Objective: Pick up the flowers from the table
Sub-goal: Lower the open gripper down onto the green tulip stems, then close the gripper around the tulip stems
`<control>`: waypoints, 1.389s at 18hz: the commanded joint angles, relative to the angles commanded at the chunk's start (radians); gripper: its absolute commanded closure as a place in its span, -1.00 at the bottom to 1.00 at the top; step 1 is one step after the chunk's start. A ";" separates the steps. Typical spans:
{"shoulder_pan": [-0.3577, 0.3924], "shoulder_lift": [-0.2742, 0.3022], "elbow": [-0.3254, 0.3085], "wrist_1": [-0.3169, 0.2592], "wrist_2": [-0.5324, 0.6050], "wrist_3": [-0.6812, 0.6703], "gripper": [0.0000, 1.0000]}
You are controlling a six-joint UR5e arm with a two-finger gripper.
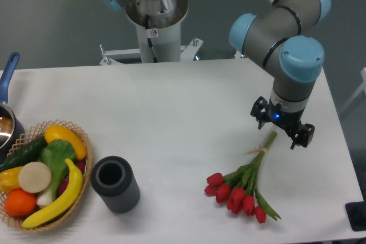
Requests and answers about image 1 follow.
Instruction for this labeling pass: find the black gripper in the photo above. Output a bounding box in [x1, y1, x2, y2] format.
[250, 97, 315, 150]

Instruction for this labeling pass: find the red tulip bouquet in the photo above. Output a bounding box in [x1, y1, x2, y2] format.
[204, 131, 281, 223]

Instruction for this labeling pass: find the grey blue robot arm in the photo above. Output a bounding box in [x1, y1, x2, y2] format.
[103, 0, 331, 147]

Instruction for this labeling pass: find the black device at edge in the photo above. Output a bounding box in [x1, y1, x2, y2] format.
[345, 201, 366, 231]

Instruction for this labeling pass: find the dark grey ribbed vase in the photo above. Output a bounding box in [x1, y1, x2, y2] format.
[91, 156, 140, 214]

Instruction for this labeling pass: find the red vegetable in basket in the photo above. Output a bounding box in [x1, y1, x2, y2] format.
[58, 159, 86, 197]

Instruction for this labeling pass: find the green bok choy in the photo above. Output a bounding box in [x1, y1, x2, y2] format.
[37, 139, 75, 208]

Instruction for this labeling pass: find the yellow squash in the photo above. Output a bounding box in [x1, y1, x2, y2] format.
[44, 125, 87, 161]

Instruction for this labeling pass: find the yellow banana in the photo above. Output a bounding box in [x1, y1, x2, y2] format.
[21, 158, 83, 229]

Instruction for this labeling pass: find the woven wicker basket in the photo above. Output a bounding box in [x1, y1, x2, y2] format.
[1, 119, 93, 233]

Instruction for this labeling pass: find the beige round disc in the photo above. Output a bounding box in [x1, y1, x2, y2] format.
[18, 162, 51, 193]

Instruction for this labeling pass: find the green cucumber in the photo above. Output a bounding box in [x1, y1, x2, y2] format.
[1, 136, 47, 172]

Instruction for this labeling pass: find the orange fruit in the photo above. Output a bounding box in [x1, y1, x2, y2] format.
[4, 189, 37, 217]

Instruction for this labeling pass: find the yellow bell pepper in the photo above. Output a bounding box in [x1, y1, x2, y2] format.
[0, 166, 23, 193]

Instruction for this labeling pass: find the white frame at right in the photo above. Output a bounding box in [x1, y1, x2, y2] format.
[339, 68, 365, 119]

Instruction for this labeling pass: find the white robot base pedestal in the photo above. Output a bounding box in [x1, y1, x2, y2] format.
[100, 0, 204, 65]

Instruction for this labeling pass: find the blue handled saucepan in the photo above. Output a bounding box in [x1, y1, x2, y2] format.
[1, 52, 25, 163]

